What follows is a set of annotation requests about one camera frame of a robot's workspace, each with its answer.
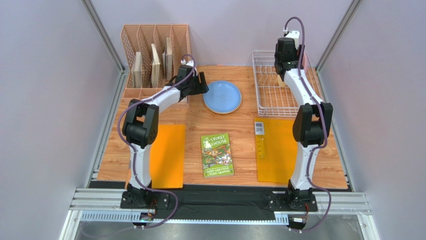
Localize right aluminium frame post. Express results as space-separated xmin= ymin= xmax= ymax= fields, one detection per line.
xmin=316 ymin=0 xmax=363 ymax=73

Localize pink desk file organizer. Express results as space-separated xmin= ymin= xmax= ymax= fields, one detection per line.
xmin=120 ymin=24 xmax=192 ymax=102

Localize left orange folder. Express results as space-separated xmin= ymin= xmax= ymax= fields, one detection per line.
xmin=133 ymin=124 xmax=186 ymax=189

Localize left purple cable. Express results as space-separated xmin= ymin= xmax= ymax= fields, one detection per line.
xmin=116 ymin=53 xmax=179 ymax=231

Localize blue plate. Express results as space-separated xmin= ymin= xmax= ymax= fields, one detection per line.
xmin=203 ymin=80 xmax=243 ymax=106

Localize left beige book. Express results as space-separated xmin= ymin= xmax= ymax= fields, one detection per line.
xmin=132 ymin=51 xmax=143 ymax=88

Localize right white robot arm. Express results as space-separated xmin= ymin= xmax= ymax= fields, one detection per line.
xmin=267 ymin=37 xmax=333 ymax=211

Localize white wire dish rack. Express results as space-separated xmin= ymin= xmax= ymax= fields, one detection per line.
xmin=252 ymin=50 xmax=325 ymax=118

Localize tan yellow plate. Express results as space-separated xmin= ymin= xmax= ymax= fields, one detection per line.
xmin=276 ymin=75 xmax=287 ymax=88

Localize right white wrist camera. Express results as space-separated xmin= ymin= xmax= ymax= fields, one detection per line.
xmin=283 ymin=28 xmax=300 ymax=48

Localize black base mat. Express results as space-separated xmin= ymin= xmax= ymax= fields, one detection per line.
xmin=130 ymin=184 xmax=318 ymax=221

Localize orange folder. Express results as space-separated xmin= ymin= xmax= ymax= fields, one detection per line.
xmin=254 ymin=117 xmax=298 ymax=186
xmin=133 ymin=124 xmax=186 ymax=189

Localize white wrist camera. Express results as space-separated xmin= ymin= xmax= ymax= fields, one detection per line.
xmin=178 ymin=59 xmax=198 ymax=77
xmin=283 ymin=28 xmax=300 ymax=48

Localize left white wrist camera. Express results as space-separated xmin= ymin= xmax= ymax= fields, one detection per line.
xmin=178 ymin=59 xmax=198 ymax=77

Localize aluminium front rail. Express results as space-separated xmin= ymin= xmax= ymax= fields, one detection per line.
xmin=60 ymin=185 xmax=379 ymax=240

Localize right orange folder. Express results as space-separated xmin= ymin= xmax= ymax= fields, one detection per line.
xmin=254 ymin=117 xmax=298 ymax=186

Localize left aluminium frame post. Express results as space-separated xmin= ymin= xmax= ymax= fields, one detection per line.
xmin=81 ymin=0 xmax=125 ymax=73

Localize middle beige book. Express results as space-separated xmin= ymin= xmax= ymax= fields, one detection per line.
xmin=151 ymin=43 xmax=161 ymax=88

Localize aluminium frame post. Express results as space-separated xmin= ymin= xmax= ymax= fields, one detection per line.
xmin=316 ymin=0 xmax=363 ymax=73
xmin=81 ymin=0 xmax=125 ymax=73

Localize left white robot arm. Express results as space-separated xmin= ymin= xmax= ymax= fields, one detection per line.
xmin=119 ymin=64 xmax=209 ymax=209

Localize green children's book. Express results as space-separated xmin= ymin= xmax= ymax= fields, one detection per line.
xmin=200 ymin=133 xmax=235 ymax=178

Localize cream yellow plate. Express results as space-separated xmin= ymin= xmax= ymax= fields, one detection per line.
xmin=206 ymin=105 xmax=240 ymax=115

